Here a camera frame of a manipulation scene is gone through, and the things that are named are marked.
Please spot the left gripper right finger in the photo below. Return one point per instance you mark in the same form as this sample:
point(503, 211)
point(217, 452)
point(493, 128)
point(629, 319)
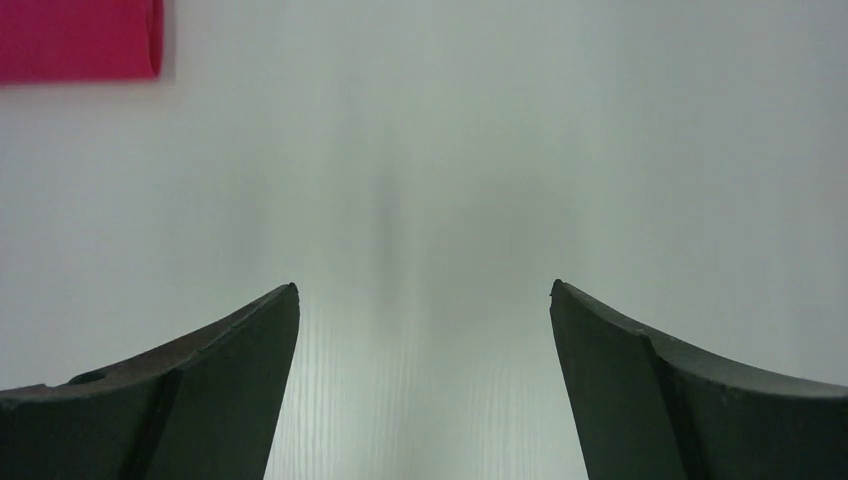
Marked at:
point(647, 405)

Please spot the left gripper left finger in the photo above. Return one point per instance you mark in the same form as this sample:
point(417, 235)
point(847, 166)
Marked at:
point(205, 405)

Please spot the pink t shirt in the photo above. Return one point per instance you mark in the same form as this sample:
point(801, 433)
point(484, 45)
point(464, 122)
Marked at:
point(45, 42)

